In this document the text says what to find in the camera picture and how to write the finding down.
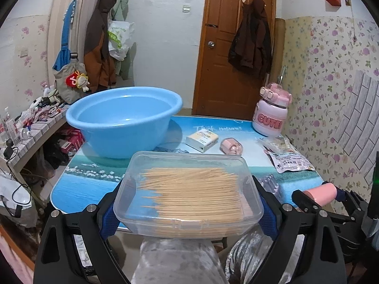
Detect white tiled shelf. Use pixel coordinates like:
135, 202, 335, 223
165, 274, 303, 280
0, 106, 72, 190

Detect red yellow plush toy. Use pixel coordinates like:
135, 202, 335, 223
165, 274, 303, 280
66, 70, 91, 93

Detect brown wooden door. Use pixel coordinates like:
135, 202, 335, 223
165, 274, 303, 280
192, 0, 277, 121

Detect pale wardrobe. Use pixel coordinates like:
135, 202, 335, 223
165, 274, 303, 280
47, 0, 101, 95

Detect small pink case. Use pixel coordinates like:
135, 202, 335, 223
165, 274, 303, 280
220, 138, 243, 155

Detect pink cylinder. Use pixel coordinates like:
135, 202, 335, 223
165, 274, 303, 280
306, 183, 338, 206

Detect red cardboard box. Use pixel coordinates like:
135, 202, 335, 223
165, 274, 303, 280
58, 126, 85, 154

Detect white green plastic bag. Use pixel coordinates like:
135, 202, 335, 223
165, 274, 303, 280
107, 20, 134, 60

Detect brown orange jacket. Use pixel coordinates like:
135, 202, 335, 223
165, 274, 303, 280
83, 0, 117, 92

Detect grey cloth bag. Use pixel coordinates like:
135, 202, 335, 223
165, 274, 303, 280
53, 61, 89, 104

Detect clear plastic toothpick box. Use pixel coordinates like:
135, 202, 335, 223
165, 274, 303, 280
113, 151, 265, 239

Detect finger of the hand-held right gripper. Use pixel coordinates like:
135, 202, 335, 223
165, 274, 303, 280
336, 190, 368, 213
292, 190, 356, 224

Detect blue plastic basin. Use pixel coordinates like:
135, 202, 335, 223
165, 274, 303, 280
66, 87, 183, 159

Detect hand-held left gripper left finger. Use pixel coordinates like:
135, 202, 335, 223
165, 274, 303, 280
33, 177, 131, 284

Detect white crumpled bag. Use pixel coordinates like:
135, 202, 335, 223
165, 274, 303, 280
0, 174, 33, 213

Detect pale green coat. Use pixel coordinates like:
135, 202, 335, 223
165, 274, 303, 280
111, 0, 137, 80

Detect pink white water bottle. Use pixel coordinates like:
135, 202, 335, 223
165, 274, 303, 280
252, 83, 293, 137

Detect white printed snack packet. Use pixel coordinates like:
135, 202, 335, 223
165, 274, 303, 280
268, 151, 316, 173

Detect dark brown jacket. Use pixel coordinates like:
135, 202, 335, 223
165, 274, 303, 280
228, 0, 272, 80

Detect yellow white tissue pack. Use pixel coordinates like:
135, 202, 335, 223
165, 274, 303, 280
186, 130, 220, 153

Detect grey velvet pants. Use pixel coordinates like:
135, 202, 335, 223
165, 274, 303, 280
130, 223, 286, 284

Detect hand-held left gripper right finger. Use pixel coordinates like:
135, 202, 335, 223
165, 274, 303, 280
252, 176, 347, 284

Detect blue bag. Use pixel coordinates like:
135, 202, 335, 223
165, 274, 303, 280
53, 0, 78, 73

